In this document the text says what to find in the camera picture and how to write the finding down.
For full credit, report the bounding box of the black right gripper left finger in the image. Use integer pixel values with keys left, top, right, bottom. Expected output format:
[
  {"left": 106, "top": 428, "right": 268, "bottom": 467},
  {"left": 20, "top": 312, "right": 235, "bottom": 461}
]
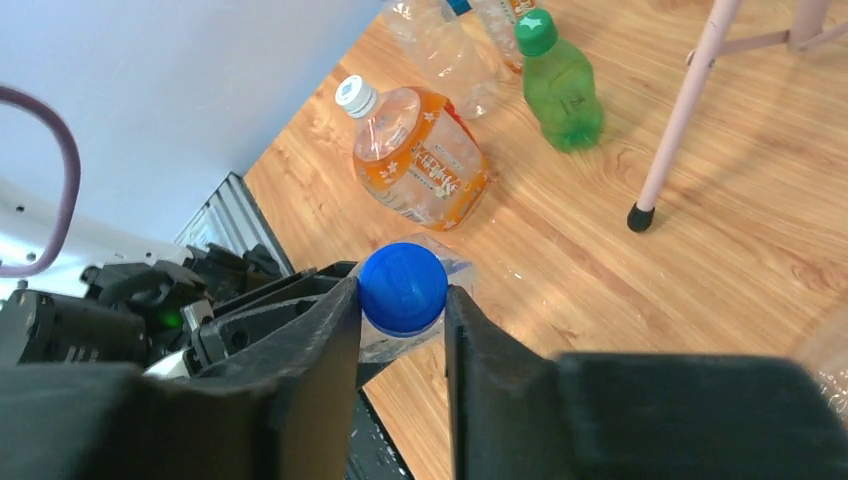
[{"left": 1, "top": 278, "right": 361, "bottom": 479}]

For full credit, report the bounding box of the clear bottle blue cap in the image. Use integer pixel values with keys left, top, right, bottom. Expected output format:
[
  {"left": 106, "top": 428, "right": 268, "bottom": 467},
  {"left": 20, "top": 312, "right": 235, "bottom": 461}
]
[{"left": 381, "top": 0, "right": 496, "bottom": 119}]

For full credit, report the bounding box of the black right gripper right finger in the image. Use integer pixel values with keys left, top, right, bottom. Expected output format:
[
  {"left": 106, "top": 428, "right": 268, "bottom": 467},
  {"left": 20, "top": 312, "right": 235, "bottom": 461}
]
[{"left": 444, "top": 286, "right": 847, "bottom": 479}]

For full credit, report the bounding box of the pink music stand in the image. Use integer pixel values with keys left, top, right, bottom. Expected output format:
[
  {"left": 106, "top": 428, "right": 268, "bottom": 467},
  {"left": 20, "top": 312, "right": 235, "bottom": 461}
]
[{"left": 625, "top": 0, "right": 848, "bottom": 234}]

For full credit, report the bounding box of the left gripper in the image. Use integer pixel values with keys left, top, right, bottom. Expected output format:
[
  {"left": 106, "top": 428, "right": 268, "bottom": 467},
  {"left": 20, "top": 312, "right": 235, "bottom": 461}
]
[{"left": 1, "top": 243, "right": 357, "bottom": 371}]

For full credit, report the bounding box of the Pepsi bottle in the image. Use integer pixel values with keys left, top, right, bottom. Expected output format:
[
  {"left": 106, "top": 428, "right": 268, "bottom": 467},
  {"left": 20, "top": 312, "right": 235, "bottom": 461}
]
[{"left": 350, "top": 233, "right": 477, "bottom": 364}]

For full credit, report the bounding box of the clear unlabelled plastic bottle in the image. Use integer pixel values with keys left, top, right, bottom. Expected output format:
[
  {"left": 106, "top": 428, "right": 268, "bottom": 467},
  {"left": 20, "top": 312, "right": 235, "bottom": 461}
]
[{"left": 796, "top": 310, "right": 847, "bottom": 427}]

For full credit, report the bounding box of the green plastic bottle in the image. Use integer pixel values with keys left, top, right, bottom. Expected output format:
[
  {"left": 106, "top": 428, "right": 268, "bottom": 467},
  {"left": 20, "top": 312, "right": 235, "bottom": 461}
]
[{"left": 514, "top": 8, "right": 604, "bottom": 153}]

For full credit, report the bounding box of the orange tea bottle crushed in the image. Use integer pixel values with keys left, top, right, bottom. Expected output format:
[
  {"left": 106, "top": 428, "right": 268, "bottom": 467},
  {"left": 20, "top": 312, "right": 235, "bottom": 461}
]
[{"left": 352, "top": 86, "right": 490, "bottom": 232}]

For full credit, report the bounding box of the white cable duct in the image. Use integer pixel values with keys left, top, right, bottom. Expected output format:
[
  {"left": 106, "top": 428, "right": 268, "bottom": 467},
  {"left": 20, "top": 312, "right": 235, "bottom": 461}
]
[{"left": 175, "top": 173, "right": 295, "bottom": 274}]

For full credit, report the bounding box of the orange tea bottle standing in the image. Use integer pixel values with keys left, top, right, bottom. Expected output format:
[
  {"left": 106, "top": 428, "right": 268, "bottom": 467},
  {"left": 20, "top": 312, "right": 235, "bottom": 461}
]
[{"left": 469, "top": 0, "right": 540, "bottom": 73}]

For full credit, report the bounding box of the white bottle cap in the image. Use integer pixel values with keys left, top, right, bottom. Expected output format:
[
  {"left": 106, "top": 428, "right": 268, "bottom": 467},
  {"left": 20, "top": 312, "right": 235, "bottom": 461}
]
[{"left": 335, "top": 74, "right": 379, "bottom": 119}]

